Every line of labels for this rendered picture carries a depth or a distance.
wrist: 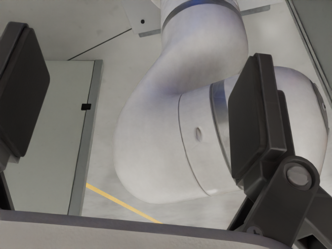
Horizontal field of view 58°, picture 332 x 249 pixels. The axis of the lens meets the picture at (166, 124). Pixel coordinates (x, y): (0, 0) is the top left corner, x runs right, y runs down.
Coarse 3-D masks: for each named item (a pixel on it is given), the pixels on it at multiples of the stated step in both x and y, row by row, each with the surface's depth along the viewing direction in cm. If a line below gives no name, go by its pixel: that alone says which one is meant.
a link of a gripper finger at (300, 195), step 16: (288, 160) 9; (304, 160) 9; (272, 176) 9; (288, 176) 9; (304, 176) 9; (272, 192) 8; (288, 192) 8; (304, 192) 8; (240, 208) 10; (256, 208) 8; (272, 208) 8; (288, 208) 8; (304, 208) 8; (240, 224) 10; (256, 224) 8; (272, 224) 8; (288, 224) 8; (288, 240) 8
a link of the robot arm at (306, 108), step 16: (224, 80) 31; (288, 80) 27; (304, 80) 27; (224, 96) 28; (288, 96) 26; (304, 96) 26; (320, 96) 28; (224, 112) 28; (288, 112) 26; (304, 112) 26; (320, 112) 26; (224, 128) 27; (304, 128) 25; (320, 128) 26; (224, 144) 27; (304, 144) 26; (320, 144) 26; (320, 160) 26
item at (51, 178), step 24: (72, 72) 193; (96, 72) 192; (48, 96) 181; (72, 96) 181; (96, 96) 181; (48, 120) 171; (72, 120) 171; (48, 144) 162; (72, 144) 162; (24, 168) 153; (48, 168) 153; (72, 168) 153; (24, 192) 146; (48, 192) 146; (72, 192) 145
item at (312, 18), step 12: (300, 0) 143; (312, 0) 132; (324, 0) 123; (300, 12) 143; (312, 12) 132; (324, 12) 123; (312, 24) 132; (324, 24) 123; (312, 36) 132; (324, 36) 123; (324, 48) 123; (324, 60) 123; (324, 72) 123
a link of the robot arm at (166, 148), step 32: (192, 0) 39; (192, 32) 36; (224, 32) 36; (160, 64) 35; (192, 64) 37; (224, 64) 38; (160, 96) 34; (192, 96) 31; (128, 128) 32; (160, 128) 30; (192, 128) 28; (128, 160) 31; (160, 160) 30; (192, 160) 28; (224, 160) 28; (160, 192) 31; (192, 192) 31; (224, 192) 31
